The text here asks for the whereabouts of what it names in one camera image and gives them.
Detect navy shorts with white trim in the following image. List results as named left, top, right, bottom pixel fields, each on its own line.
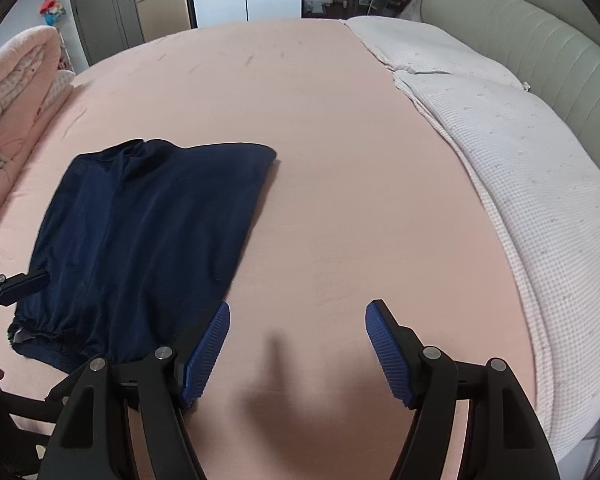
left=7, top=139, right=279, bottom=373

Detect rolled pink quilt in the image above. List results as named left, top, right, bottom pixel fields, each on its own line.
left=0, top=25, right=77, bottom=226

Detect red and blue wall toy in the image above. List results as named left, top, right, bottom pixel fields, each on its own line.
left=39, top=0, right=67, bottom=26

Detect beige cabinet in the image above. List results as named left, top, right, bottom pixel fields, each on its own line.
left=130, top=0, right=198, bottom=43

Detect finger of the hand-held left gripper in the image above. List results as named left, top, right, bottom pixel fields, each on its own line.
left=0, top=269, right=49, bottom=306

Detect bed with pink sheet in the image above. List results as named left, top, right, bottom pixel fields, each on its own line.
left=0, top=17, right=600, bottom=480

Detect grey padded headboard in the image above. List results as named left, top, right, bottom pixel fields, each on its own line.
left=412, top=0, right=600, bottom=196

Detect large light pink pillow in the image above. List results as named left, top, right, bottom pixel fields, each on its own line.
left=394, top=71, right=600, bottom=461

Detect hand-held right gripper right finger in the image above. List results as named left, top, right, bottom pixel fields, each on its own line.
left=365, top=300, right=561, bottom=480

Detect white wire rack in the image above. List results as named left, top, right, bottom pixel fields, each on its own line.
left=57, top=27, right=76, bottom=73

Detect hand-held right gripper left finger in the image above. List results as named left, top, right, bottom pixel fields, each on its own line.
left=39, top=301, right=231, bottom=480

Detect grey wardrobe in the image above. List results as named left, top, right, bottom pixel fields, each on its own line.
left=66, top=0, right=146, bottom=66

